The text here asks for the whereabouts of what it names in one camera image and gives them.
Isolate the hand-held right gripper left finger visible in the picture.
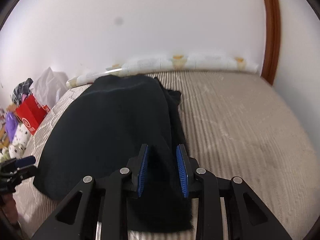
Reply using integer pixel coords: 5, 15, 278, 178
31, 144, 150, 240

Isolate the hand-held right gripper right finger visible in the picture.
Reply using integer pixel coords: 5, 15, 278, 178
176, 144, 288, 240

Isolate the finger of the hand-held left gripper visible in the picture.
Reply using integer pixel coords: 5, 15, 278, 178
14, 156, 37, 168
15, 166, 36, 180

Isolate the black sweatshirt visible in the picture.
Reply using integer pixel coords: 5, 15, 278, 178
33, 75, 194, 233

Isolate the person's left forearm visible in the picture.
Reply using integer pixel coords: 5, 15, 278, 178
0, 192, 20, 228

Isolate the white spotted plush toy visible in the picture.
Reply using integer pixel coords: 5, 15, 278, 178
9, 125, 32, 159

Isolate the purple bag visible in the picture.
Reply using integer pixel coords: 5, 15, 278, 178
5, 112, 18, 140

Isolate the red paper bag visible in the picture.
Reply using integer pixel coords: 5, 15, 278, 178
15, 94, 52, 136

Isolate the striped bed mattress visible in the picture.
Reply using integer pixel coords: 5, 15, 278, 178
15, 70, 320, 240

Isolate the dark plaid cloth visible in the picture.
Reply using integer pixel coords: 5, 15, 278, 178
10, 78, 34, 104

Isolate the white plastic bag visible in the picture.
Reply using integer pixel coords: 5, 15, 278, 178
30, 67, 69, 108

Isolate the rolled white printed quilt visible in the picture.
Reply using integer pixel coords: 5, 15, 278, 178
66, 52, 260, 88

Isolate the brown wooden door frame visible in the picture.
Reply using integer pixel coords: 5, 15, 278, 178
259, 0, 282, 85

